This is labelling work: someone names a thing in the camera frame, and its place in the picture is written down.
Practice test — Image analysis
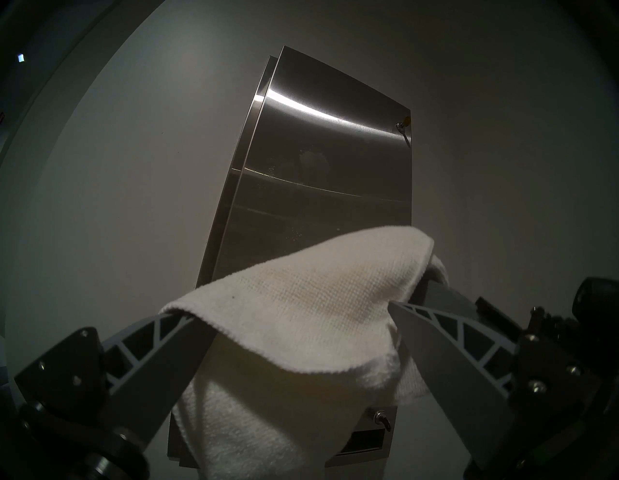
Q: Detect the white terry cloth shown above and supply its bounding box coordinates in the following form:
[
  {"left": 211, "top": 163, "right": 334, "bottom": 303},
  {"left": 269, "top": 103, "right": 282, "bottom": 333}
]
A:
[{"left": 160, "top": 225, "right": 450, "bottom": 480}]

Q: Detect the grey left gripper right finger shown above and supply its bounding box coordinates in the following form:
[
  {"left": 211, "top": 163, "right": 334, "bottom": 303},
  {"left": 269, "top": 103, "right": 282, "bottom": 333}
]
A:
[{"left": 388, "top": 300, "right": 604, "bottom": 466}]

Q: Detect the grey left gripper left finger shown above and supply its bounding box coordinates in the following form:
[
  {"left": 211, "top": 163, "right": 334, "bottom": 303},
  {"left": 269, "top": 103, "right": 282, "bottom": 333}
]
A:
[{"left": 14, "top": 312, "right": 217, "bottom": 448}]

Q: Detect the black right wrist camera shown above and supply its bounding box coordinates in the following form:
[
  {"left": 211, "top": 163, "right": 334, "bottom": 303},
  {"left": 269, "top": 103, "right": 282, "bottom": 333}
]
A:
[{"left": 572, "top": 277, "right": 619, "bottom": 322}]

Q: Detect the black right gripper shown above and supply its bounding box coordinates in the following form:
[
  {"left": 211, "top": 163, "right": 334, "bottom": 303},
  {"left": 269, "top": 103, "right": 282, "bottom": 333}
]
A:
[{"left": 416, "top": 279, "right": 619, "bottom": 383}]

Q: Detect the stainless steel wall dispenser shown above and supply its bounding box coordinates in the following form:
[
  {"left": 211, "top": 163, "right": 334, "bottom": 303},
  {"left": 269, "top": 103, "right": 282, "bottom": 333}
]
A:
[{"left": 167, "top": 46, "right": 414, "bottom": 467}]

